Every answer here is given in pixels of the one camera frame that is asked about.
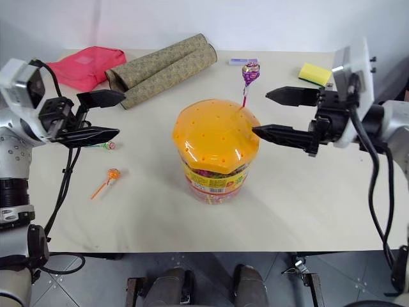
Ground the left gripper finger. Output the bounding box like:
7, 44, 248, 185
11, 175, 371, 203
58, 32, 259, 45
50, 127, 121, 149
76, 90, 126, 110

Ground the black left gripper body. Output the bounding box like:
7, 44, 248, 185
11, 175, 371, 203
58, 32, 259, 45
38, 97, 91, 144

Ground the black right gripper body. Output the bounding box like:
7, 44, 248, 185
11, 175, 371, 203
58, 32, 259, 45
308, 86, 354, 151

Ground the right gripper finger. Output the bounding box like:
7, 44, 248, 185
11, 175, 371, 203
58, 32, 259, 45
265, 86, 321, 108
251, 123, 318, 157

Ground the orange perforated jar lid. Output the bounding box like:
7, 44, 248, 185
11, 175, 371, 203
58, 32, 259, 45
172, 99, 261, 175

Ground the clear plastic lollipop jar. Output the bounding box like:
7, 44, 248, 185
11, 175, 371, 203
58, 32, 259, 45
182, 155, 252, 205

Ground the green and red wrapped lollipop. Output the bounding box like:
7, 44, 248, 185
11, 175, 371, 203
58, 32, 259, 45
83, 140, 119, 151

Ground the yellow and green sponge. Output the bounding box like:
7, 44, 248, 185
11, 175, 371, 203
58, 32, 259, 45
298, 63, 333, 88

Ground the pink fabric bag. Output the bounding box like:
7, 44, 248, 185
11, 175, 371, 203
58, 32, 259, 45
46, 46, 127, 92

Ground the orange wrapped lollipop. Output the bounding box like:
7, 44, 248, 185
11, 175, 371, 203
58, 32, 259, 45
90, 168, 122, 201

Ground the purple wrapped lollipop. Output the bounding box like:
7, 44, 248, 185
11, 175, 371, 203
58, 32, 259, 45
240, 62, 261, 110

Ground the metal table caster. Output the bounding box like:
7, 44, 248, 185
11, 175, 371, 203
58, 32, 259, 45
281, 252, 310, 276

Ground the dark rounded shape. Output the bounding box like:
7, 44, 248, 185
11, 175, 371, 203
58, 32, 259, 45
149, 267, 196, 307
232, 264, 270, 307

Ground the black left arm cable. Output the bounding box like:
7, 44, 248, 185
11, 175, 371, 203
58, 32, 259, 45
30, 58, 83, 244

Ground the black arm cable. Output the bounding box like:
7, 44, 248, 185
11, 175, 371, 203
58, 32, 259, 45
30, 58, 83, 244
348, 73, 404, 295

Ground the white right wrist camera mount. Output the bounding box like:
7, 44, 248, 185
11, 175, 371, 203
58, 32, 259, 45
331, 37, 376, 148

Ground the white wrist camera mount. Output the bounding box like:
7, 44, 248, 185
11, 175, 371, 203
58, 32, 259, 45
0, 58, 49, 111
331, 37, 376, 148

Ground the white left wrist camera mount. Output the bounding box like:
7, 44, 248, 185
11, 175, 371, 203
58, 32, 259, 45
0, 58, 49, 111

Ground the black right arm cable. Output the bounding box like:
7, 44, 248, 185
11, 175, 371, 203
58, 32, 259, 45
348, 73, 404, 295

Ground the rusty metal frame post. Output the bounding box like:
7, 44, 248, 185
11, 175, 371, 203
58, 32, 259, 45
125, 277, 142, 307
302, 272, 324, 307

